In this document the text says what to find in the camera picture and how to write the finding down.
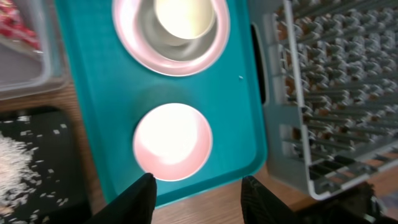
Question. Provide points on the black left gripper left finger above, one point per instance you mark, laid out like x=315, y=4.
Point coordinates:
x=133, y=206

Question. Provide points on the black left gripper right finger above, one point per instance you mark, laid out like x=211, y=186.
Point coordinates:
x=259, y=205

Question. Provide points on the small pink bowl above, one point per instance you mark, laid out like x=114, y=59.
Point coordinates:
x=172, y=141

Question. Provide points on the rice pile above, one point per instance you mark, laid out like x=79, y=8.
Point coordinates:
x=15, y=171

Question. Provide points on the red snack wrapper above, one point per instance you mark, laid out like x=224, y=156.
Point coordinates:
x=13, y=26

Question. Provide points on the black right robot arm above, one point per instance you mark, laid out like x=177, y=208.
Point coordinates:
x=358, y=205

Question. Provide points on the black tray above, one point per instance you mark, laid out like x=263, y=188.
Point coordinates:
x=79, y=211

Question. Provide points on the teal tray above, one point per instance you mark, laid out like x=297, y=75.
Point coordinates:
x=115, y=92

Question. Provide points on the grey dish rack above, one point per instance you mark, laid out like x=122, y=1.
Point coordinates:
x=328, y=76

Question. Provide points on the white bowl under cup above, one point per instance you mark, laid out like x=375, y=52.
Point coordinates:
x=168, y=45

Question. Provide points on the clear plastic bin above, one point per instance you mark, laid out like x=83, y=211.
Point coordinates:
x=25, y=71

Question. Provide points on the white plate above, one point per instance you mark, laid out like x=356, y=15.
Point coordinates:
x=125, y=18

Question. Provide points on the cream paper cup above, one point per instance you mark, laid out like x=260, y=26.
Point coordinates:
x=185, y=19

